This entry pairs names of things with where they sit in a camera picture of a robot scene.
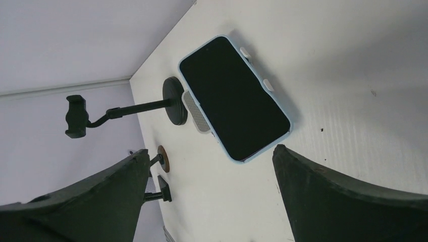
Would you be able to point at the black folding phone stand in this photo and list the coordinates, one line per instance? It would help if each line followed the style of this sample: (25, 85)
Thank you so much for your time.
(164, 194)

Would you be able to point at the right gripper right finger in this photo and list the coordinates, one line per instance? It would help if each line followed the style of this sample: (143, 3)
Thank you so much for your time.
(325, 205)

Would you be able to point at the black gooseneck phone stand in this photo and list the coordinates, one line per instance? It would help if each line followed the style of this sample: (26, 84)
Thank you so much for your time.
(77, 117)

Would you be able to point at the light blue cased phone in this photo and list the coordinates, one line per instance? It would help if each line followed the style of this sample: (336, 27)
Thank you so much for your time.
(241, 110)

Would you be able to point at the round wooden base stand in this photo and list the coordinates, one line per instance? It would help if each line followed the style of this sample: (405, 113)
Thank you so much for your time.
(162, 158)

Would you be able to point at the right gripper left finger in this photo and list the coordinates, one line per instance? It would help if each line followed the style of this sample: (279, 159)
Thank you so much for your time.
(102, 207)

